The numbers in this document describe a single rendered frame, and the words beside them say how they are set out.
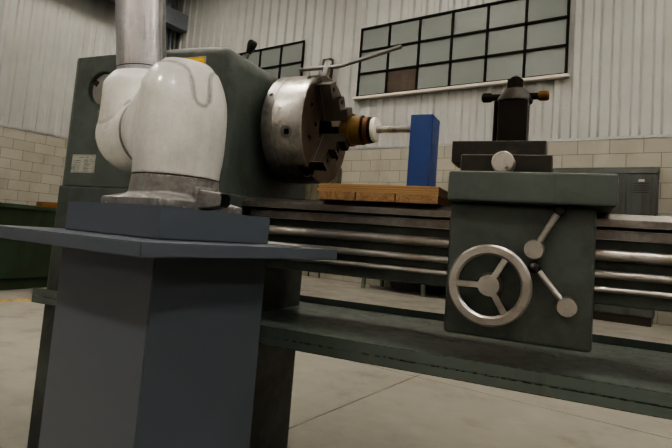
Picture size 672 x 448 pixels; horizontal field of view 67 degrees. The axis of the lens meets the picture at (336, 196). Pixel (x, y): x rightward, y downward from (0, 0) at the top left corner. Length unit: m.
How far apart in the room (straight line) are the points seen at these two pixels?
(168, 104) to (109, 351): 0.40
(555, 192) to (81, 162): 1.28
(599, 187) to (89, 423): 0.93
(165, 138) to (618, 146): 7.31
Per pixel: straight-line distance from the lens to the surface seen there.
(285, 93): 1.41
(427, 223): 1.19
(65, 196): 1.70
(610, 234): 1.16
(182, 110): 0.90
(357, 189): 1.22
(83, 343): 0.93
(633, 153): 7.85
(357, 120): 1.41
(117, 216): 0.87
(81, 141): 1.68
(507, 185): 1.02
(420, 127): 1.34
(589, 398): 1.04
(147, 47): 1.15
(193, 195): 0.89
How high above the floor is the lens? 0.77
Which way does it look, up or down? 5 degrees up
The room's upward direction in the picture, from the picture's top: 5 degrees clockwise
